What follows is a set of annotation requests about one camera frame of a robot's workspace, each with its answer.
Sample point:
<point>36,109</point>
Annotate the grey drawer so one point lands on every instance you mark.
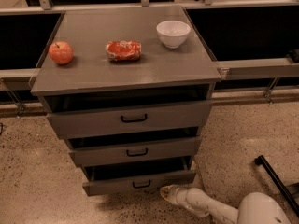
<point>132,152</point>
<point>140,175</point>
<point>130,119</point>

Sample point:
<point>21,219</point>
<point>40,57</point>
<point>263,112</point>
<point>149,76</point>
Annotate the metal railing frame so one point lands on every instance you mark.
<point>263,15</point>

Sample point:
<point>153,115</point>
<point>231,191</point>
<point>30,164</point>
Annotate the red apple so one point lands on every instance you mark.
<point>61,52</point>

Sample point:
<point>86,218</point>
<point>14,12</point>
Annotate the white bowl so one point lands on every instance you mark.
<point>173,33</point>

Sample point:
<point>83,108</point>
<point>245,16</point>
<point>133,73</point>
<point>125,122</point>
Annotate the grey bottom drawer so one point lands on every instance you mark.
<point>140,175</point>

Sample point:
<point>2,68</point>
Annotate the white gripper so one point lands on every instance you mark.
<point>181,197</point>

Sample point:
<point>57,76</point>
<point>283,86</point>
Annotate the grey middle drawer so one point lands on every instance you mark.
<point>132,152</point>

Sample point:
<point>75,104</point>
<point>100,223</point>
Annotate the black metal bar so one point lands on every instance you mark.
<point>290,192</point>

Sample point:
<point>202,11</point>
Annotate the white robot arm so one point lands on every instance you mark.
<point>255,208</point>

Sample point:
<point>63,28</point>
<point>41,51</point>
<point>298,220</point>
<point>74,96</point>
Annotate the grey top drawer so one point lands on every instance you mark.
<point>130,119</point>

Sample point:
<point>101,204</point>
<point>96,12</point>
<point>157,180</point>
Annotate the grey drawer cabinet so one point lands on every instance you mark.
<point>92,81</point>

